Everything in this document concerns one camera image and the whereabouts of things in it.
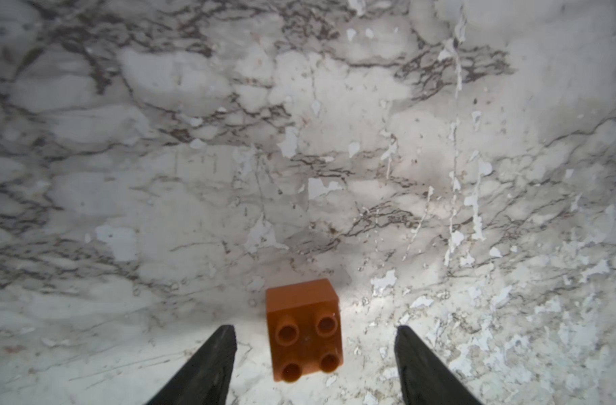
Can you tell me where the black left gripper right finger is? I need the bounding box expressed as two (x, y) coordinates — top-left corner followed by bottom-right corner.
(394, 326), (482, 405)

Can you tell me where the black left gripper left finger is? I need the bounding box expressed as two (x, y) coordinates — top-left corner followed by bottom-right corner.
(147, 325), (237, 405)

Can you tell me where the orange lego brick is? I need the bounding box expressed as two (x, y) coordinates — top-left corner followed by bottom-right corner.
(266, 278), (344, 383)

